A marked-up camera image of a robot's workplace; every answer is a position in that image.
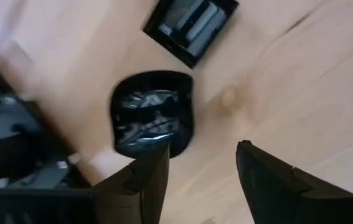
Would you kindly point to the small black square plate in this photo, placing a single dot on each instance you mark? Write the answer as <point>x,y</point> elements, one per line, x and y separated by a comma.
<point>191,25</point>

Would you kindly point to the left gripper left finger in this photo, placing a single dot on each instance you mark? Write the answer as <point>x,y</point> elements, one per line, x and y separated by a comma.
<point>145,186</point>

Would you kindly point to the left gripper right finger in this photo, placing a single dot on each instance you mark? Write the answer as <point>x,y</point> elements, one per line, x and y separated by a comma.
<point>266,186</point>

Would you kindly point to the black leaf-shaped mini bowl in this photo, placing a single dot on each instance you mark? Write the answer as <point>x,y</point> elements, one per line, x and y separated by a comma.
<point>151,118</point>

